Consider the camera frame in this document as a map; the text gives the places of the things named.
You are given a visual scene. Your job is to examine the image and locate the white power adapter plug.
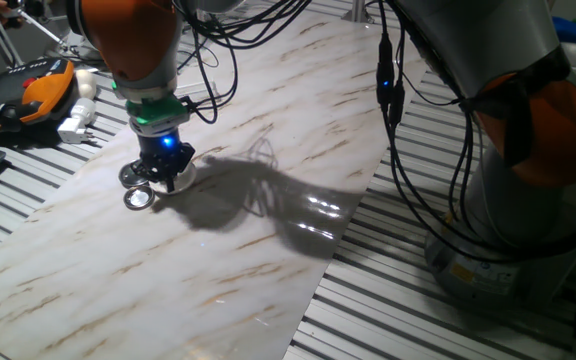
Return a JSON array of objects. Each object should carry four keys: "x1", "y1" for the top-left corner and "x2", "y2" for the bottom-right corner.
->
[{"x1": 56, "y1": 97, "x2": 98, "y2": 145}]

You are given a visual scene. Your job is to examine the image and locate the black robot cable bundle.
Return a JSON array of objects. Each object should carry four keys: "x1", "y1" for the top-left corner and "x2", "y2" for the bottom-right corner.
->
[{"x1": 172, "y1": 0, "x2": 500, "y2": 262}]

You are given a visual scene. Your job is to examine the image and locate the large steel bowl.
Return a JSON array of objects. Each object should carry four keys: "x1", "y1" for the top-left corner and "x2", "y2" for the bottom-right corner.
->
[{"x1": 119, "y1": 160, "x2": 150, "y2": 190}]

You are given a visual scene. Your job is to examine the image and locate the cream egg-shaped object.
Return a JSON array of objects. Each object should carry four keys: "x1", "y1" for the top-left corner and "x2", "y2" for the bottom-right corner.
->
[{"x1": 74, "y1": 68, "x2": 98, "y2": 101}]

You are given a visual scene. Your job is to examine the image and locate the small steel bowl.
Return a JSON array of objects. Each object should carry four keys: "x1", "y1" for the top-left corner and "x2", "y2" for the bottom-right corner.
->
[{"x1": 122, "y1": 185, "x2": 156, "y2": 211}]

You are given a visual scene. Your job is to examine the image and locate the white floral ceramic plate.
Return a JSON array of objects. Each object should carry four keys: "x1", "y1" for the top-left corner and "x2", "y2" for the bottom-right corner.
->
[{"x1": 147, "y1": 162, "x2": 199, "y2": 197}]

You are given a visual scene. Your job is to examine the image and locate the orange black teach pendant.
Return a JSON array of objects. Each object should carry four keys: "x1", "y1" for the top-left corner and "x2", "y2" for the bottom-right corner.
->
[{"x1": 0, "y1": 57, "x2": 77, "y2": 136}]

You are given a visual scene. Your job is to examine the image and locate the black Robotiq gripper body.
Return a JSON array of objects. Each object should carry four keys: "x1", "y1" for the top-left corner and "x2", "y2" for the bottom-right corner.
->
[{"x1": 136, "y1": 130, "x2": 190, "y2": 174}]

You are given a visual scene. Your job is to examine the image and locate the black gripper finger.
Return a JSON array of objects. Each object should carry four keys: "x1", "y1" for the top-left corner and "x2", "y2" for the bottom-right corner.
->
[
  {"x1": 166, "y1": 143, "x2": 197, "y2": 194},
  {"x1": 130, "y1": 158, "x2": 170, "y2": 194}
]

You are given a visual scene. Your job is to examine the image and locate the aluminium frame post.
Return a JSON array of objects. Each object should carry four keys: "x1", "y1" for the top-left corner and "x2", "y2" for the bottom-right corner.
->
[{"x1": 341, "y1": 0, "x2": 375, "y2": 24}]

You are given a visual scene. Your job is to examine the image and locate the marble pattern table mat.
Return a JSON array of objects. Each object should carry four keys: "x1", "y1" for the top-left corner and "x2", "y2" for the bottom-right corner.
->
[{"x1": 0, "y1": 7, "x2": 437, "y2": 360}]

